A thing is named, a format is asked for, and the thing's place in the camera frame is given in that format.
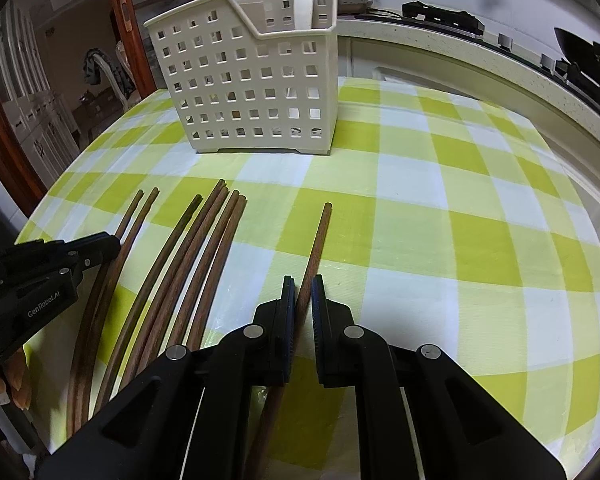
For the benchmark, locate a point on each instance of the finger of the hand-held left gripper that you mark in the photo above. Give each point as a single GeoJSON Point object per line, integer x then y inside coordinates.
{"type": "Point", "coordinates": [92, 250]}

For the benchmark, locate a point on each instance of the black burner grate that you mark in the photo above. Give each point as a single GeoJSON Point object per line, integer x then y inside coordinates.
{"type": "Point", "coordinates": [442, 15]}
{"type": "Point", "coordinates": [587, 82]}

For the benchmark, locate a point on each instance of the person's left hand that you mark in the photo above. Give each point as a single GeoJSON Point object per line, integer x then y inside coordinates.
{"type": "Point", "coordinates": [10, 380]}

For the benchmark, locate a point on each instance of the red-brown wooden door frame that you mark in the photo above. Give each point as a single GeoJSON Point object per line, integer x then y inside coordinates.
{"type": "Point", "coordinates": [10, 160]}

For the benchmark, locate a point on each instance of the grey stove knob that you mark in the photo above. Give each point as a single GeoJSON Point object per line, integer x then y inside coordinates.
{"type": "Point", "coordinates": [505, 41]}
{"type": "Point", "coordinates": [546, 62]}

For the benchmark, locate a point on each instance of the white plastic spoon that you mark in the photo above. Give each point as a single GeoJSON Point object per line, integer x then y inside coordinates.
{"type": "Point", "coordinates": [302, 7]}

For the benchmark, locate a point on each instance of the black glass gas cooktop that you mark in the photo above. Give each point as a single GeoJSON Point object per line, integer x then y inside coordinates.
{"type": "Point", "coordinates": [525, 42]}

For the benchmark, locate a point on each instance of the row of wooden chopsticks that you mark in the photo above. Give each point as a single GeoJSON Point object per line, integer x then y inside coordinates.
{"type": "Point", "coordinates": [226, 210]}

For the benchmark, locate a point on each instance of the black wok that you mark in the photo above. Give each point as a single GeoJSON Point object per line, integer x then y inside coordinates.
{"type": "Point", "coordinates": [580, 45]}

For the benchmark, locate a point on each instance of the dark patterned cloth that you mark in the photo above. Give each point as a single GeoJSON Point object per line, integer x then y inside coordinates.
{"type": "Point", "coordinates": [91, 67]}

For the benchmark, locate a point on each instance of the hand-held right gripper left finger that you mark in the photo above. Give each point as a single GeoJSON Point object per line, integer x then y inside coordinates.
{"type": "Point", "coordinates": [280, 330]}

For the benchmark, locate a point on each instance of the white perforated plastic basket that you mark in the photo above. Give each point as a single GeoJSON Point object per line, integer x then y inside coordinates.
{"type": "Point", "coordinates": [230, 85]}

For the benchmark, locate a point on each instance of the white chair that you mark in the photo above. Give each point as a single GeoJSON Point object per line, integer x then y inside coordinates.
{"type": "Point", "coordinates": [112, 77]}

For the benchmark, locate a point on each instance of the brown wooden chopstick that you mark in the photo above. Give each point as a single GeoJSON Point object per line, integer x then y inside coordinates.
{"type": "Point", "coordinates": [316, 245]}

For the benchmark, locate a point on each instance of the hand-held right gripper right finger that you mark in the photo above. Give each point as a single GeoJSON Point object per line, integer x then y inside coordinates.
{"type": "Point", "coordinates": [330, 340]}

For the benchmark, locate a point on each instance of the white panelled wall cabinet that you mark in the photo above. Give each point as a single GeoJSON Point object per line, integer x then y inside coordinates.
{"type": "Point", "coordinates": [35, 110]}

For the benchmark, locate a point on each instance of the glass sliding door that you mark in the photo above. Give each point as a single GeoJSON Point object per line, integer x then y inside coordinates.
{"type": "Point", "coordinates": [130, 10]}

